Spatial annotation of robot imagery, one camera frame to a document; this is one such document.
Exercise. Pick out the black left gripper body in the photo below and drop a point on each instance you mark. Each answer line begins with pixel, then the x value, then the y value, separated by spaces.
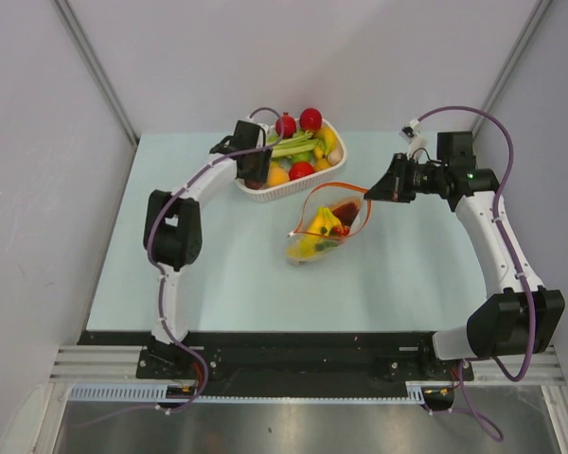
pixel 258 166

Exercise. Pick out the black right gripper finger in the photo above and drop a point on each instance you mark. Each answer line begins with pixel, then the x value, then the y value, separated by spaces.
pixel 391 176
pixel 381 193

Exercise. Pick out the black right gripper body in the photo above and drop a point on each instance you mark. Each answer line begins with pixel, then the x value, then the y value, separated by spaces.
pixel 420 180

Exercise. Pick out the dark purple passion fruit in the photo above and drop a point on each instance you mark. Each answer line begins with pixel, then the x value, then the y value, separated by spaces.
pixel 254 185

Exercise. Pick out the clear zip bag red zipper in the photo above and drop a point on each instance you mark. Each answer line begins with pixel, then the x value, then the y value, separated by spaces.
pixel 327 194

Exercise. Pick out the green white celery stalk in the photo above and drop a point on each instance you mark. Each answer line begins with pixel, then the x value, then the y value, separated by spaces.
pixel 301 142

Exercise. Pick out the yellow banana bunch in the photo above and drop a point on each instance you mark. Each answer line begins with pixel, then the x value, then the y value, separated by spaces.
pixel 315 242
pixel 326 142

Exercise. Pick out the wrinkled yellow lemon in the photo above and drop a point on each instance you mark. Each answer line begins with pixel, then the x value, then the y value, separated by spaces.
pixel 321 165

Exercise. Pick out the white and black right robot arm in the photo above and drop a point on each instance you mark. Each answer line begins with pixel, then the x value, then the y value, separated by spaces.
pixel 520 315

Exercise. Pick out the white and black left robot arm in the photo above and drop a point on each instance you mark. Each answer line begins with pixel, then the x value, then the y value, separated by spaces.
pixel 173 235

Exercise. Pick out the white perforated plastic basket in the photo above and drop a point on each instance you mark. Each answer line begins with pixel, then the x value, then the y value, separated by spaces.
pixel 291 187

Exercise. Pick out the green lime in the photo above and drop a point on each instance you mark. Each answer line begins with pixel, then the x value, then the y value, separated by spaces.
pixel 301 157

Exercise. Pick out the red pomegranate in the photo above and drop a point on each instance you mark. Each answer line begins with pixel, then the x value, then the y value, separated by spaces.
pixel 285 126

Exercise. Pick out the white garlic bulb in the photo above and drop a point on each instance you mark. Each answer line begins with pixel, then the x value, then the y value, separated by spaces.
pixel 335 157

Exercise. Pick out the red apple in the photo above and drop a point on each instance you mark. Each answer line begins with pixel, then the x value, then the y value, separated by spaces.
pixel 310 120

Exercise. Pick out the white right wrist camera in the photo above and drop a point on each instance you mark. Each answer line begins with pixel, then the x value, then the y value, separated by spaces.
pixel 417 143

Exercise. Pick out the right aluminium corner post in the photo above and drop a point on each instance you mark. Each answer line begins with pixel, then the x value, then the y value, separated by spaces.
pixel 528 33

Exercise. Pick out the aluminium corner post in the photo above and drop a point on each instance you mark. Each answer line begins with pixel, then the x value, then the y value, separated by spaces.
pixel 528 33
pixel 89 57

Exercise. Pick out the left aluminium corner post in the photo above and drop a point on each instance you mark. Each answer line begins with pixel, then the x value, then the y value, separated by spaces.
pixel 89 57

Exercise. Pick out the white slotted cable duct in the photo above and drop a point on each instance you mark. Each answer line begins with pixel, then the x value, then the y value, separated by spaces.
pixel 174 394

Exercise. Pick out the aluminium frame rail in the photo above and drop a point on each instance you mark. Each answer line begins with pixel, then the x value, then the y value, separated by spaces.
pixel 118 364

